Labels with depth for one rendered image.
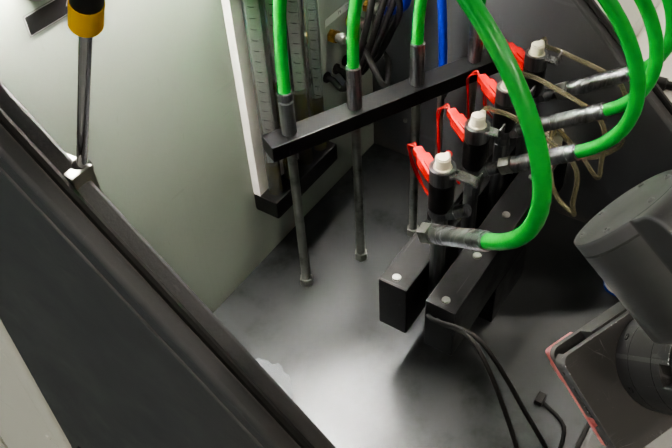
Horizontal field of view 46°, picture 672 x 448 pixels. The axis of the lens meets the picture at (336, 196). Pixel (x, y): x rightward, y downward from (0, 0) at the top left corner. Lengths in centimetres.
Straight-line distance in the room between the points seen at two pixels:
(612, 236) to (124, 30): 55
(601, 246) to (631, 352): 10
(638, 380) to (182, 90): 59
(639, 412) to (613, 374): 3
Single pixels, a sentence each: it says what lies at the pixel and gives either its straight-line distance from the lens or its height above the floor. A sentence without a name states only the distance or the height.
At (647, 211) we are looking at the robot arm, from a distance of 35.
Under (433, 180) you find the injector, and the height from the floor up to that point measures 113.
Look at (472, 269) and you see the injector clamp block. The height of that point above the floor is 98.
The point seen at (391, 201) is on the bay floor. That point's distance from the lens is 122.
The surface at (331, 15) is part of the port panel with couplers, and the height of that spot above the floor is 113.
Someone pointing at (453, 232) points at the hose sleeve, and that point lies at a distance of 69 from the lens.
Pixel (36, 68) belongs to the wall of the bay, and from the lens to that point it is 74.
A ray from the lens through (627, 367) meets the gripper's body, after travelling 46.
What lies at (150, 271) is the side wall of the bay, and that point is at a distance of 58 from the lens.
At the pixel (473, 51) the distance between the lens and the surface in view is 102.
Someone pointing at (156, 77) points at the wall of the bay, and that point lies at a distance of 84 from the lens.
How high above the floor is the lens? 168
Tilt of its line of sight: 43 degrees down
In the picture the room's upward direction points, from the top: 4 degrees counter-clockwise
